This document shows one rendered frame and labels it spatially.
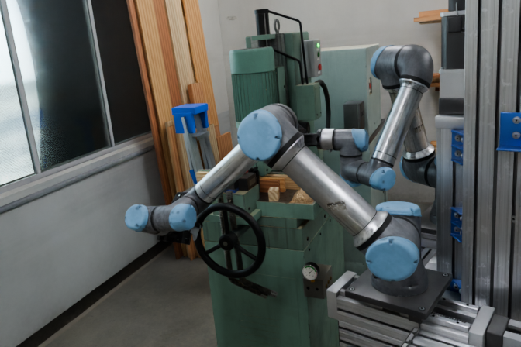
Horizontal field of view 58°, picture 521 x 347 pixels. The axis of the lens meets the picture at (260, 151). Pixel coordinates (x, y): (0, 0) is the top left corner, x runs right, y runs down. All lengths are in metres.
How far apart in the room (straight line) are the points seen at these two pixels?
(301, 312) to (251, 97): 0.87
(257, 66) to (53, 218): 1.56
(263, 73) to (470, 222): 0.90
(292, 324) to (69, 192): 1.54
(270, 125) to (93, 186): 2.08
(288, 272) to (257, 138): 0.88
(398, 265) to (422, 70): 0.66
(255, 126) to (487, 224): 0.67
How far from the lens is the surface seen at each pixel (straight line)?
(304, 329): 2.00
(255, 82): 1.80
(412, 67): 1.55
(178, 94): 3.57
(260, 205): 1.81
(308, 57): 2.07
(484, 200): 1.36
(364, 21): 4.09
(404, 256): 1.13
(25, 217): 2.73
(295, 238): 1.81
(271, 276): 1.92
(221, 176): 1.36
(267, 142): 1.10
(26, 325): 2.87
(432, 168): 1.75
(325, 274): 1.84
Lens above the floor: 1.51
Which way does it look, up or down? 14 degrees down
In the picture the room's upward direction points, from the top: 5 degrees counter-clockwise
